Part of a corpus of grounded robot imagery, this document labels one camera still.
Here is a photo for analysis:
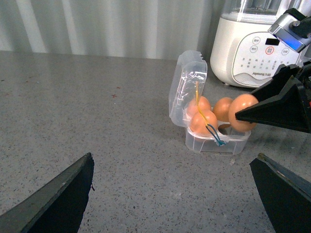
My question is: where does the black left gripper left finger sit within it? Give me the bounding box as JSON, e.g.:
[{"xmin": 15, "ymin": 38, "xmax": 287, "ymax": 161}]
[{"xmin": 0, "ymin": 152, "xmax": 94, "ymax": 233}]

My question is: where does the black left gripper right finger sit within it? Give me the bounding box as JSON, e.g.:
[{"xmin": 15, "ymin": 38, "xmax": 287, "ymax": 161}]
[{"xmin": 250, "ymin": 153, "xmax": 311, "ymax": 233}]

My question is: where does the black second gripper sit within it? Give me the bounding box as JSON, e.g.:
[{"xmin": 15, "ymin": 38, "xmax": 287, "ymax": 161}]
[{"xmin": 235, "ymin": 64, "xmax": 311, "ymax": 133}]

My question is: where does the brown egg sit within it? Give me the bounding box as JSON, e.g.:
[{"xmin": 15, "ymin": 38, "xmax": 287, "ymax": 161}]
[
  {"xmin": 212, "ymin": 97, "xmax": 233, "ymax": 122},
  {"xmin": 186, "ymin": 96, "xmax": 211, "ymax": 117},
  {"xmin": 228, "ymin": 94, "xmax": 259, "ymax": 132},
  {"xmin": 190, "ymin": 109, "xmax": 218, "ymax": 135}
]

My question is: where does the clear plastic egg box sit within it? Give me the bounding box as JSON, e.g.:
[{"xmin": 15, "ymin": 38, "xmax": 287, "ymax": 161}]
[{"xmin": 169, "ymin": 50, "xmax": 251, "ymax": 155}]

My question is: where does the white Joyoung blender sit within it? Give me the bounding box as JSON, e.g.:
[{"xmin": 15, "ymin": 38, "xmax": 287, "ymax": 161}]
[{"xmin": 210, "ymin": 0, "xmax": 311, "ymax": 88}]

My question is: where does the yellow blue rubber band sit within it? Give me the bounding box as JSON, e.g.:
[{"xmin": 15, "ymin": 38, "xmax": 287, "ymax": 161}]
[{"xmin": 195, "ymin": 81, "xmax": 226, "ymax": 147}]

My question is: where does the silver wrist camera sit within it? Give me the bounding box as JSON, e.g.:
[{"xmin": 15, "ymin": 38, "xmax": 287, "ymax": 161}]
[{"xmin": 268, "ymin": 8, "xmax": 311, "ymax": 53}]

